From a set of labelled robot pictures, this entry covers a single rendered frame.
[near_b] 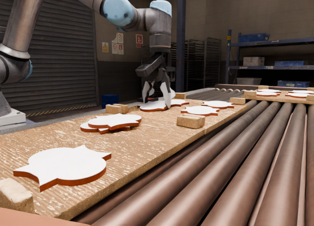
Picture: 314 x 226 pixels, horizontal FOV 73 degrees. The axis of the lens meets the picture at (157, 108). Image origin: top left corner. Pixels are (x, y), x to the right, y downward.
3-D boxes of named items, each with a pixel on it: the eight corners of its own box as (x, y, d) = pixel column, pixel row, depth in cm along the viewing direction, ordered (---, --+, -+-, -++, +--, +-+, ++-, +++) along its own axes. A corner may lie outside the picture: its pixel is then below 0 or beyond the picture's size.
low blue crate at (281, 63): (273, 66, 431) (274, 61, 429) (275, 66, 462) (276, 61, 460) (303, 66, 405) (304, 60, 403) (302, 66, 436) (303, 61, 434)
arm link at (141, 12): (109, 3, 68) (143, 3, 67) (120, 10, 79) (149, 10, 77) (110, 29, 70) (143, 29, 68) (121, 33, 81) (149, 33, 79)
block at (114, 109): (105, 113, 70) (104, 104, 69) (109, 112, 71) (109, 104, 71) (117, 115, 66) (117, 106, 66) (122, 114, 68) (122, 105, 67)
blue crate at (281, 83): (276, 88, 445) (276, 81, 442) (282, 87, 469) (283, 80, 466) (304, 90, 407) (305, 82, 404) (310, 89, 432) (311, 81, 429)
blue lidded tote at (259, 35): (237, 44, 481) (238, 35, 477) (244, 45, 507) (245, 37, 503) (263, 42, 443) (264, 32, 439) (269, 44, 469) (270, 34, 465)
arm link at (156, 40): (162, 33, 70) (143, 35, 74) (162, 47, 70) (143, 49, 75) (174, 36, 76) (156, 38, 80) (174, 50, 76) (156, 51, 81)
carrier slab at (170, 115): (110, 115, 73) (110, 111, 72) (173, 100, 105) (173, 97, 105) (206, 134, 52) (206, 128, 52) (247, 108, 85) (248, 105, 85)
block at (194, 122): (175, 126, 54) (175, 115, 54) (179, 124, 56) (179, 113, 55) (197, 129, 51) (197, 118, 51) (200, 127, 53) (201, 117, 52)
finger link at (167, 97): (182, 104, 76) (174, 80, 77) (173, 105, 72) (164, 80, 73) (175, 107, 78) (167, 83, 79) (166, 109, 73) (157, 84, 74)
